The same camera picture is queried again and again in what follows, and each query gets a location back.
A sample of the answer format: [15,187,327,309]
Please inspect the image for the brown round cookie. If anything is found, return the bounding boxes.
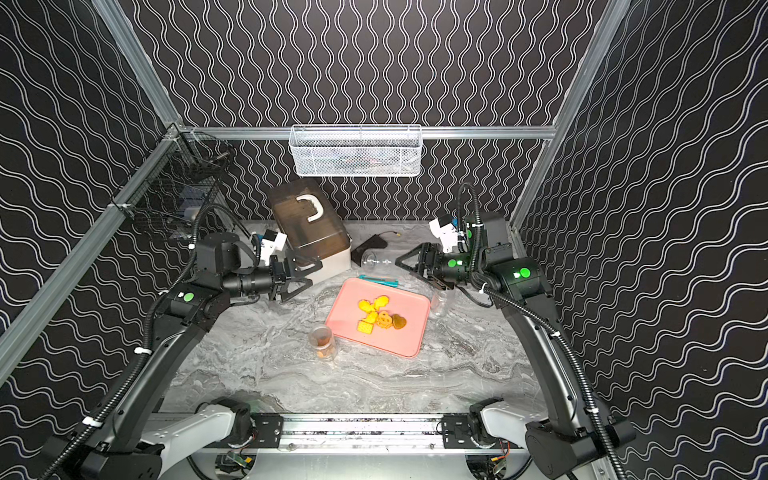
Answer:
[392,314,407,330]

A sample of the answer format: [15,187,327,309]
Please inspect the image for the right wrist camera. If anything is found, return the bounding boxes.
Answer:
[429,213,465,254]

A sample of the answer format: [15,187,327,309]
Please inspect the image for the white mesh wall basket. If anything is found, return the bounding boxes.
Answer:
[288,124,424,177]

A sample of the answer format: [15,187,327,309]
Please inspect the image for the small yellow cookie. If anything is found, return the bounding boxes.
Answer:
[358,300,374,313]

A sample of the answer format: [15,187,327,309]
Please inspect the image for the white box brown lid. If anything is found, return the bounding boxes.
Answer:
[267,178,351,284]

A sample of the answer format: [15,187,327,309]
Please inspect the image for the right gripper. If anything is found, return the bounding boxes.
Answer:
[396,245,486,287]

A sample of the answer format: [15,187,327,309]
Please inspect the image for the square waffle cookie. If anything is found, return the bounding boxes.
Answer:
[357,321,374,335]

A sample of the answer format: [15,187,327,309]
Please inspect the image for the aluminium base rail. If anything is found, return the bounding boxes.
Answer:
[119,412,607,454]

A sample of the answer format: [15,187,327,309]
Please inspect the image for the pretzel shaped cookie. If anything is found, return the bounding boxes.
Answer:
[376,311,393,329]

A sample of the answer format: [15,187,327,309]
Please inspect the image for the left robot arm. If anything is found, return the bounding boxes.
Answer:
[39,203,322,479]

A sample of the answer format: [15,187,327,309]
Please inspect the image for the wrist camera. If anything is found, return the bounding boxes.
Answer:
[429,213,465,254]
[260,229,287,266]

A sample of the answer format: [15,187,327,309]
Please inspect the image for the clear jar yellow cookies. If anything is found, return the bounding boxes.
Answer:
[430,290,451,318]

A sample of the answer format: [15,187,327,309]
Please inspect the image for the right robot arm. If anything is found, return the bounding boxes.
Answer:
[395,182,636,479]

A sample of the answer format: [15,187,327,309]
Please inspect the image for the black wire wall basket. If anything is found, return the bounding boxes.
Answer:
[121,131,236,243]

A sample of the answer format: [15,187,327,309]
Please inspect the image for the pink plastic tray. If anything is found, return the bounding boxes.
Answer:
[325,278,431,358]

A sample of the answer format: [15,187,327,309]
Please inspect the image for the clear jar dark cookies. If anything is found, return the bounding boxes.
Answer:
[309,325,337,360]

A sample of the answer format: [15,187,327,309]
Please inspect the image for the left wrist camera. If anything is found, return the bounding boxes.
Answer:
[260,229,287,266]

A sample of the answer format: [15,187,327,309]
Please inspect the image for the black battery pack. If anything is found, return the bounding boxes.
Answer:
[350,234,388,266]

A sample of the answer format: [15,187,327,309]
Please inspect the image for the teal utility knife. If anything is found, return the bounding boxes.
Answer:
[358,275,399,288]

